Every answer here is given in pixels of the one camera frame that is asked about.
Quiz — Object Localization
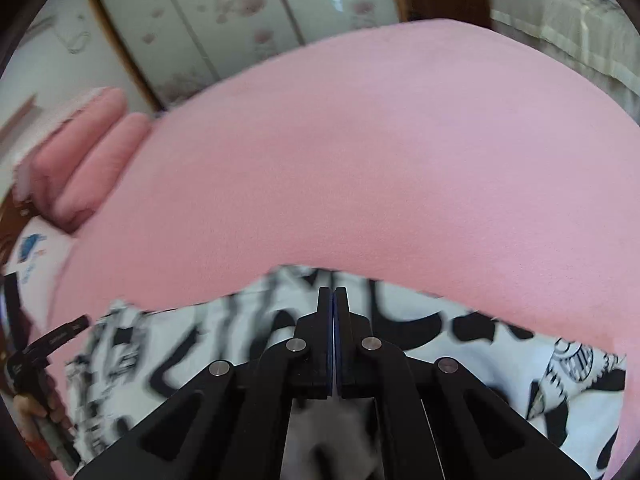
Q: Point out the white wall cable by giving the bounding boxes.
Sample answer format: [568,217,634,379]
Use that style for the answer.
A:
[55,25,93,56]

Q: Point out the white cushion with blue print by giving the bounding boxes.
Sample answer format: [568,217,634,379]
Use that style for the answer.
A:
[0,217,76,331]

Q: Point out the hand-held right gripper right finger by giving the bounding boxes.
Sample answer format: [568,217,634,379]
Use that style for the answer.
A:
[334,286,591,480]

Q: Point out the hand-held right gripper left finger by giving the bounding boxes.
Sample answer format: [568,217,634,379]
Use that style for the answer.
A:
[75,286,333,480]

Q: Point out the black and white printed jacket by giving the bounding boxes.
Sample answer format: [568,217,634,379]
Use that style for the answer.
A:
[65,264,628,480]

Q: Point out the pink bed sheet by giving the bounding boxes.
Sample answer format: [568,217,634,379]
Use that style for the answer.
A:
[47,19,640,480]

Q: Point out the floral sliding wardrobe doors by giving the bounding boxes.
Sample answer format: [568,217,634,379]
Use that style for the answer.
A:
[85,0,416,111]

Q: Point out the pink folded pillows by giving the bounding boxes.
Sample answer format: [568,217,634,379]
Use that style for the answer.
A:
[30,87,153,233]

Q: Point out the brown wooden headboard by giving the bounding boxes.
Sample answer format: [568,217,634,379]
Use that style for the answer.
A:
[0,192,36,266]

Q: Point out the person's left hand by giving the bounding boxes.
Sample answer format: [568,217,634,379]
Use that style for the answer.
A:
[12,392,68,428]

